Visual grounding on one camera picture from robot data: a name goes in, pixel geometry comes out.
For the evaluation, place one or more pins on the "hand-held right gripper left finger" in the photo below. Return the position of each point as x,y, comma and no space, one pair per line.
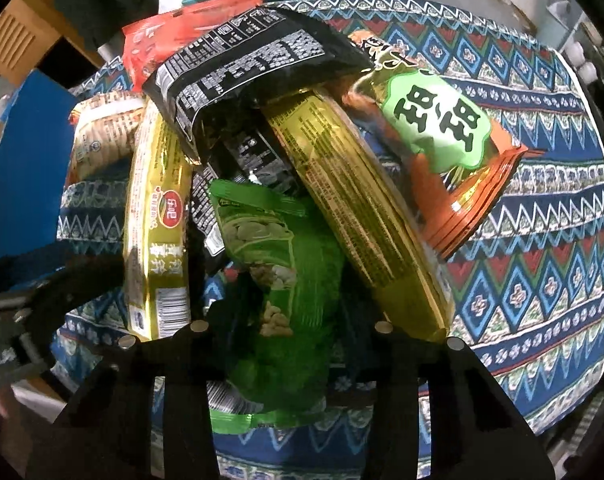
184,360

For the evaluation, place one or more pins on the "white bottle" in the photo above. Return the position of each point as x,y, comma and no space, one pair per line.
575,51
588,72

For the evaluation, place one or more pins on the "green nut snack packet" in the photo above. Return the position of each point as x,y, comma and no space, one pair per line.
277,280

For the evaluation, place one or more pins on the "orange and green snack packet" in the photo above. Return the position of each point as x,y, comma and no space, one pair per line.
432,125

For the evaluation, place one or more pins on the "long gold biscuit packet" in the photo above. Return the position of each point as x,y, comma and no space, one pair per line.
352,200

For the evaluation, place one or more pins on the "large black snack packet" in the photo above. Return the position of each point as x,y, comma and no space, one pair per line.
242,65

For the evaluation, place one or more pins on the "gold packet with red label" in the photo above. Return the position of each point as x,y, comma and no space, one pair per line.
157,220

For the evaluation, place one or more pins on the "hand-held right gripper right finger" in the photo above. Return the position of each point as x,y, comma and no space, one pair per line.
397,360

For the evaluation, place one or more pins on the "beige snack packet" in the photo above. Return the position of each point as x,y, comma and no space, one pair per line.
104,135

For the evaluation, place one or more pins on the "blue patterned tablecloth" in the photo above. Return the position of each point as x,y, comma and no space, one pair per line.
532,210

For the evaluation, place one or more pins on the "brown wooden cabinet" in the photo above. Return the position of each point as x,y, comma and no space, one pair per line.
17,35

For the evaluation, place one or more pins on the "white shelf unit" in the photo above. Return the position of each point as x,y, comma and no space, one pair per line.
562,25

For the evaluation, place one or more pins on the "small black snack packet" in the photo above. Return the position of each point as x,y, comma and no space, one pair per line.
222,170

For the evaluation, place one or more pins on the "red snack packet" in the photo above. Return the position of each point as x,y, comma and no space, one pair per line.
157,35

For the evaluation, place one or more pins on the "blue panel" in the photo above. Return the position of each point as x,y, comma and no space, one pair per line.
27,170

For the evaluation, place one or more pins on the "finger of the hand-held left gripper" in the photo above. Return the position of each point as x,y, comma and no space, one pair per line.
87,280

